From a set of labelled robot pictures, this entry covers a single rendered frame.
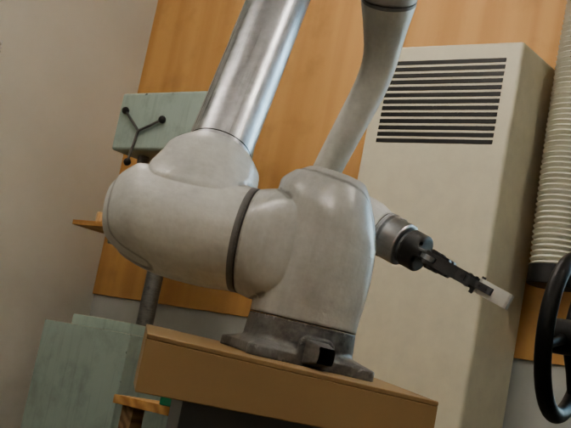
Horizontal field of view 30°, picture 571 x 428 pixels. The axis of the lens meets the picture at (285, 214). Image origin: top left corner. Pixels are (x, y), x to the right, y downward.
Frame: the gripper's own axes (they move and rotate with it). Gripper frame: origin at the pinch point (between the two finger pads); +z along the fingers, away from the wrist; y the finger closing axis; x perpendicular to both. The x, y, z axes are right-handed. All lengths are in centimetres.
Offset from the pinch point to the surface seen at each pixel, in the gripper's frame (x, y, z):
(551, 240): -22, 118, -38
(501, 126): -45, 109, -66
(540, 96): -62, 126, -67
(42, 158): 40, 119, -239
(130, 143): 16, 104, -189
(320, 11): -64, 149, -175
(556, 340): 1.8, -17.0, 19.7
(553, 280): -6.4, -21.4, 15.9
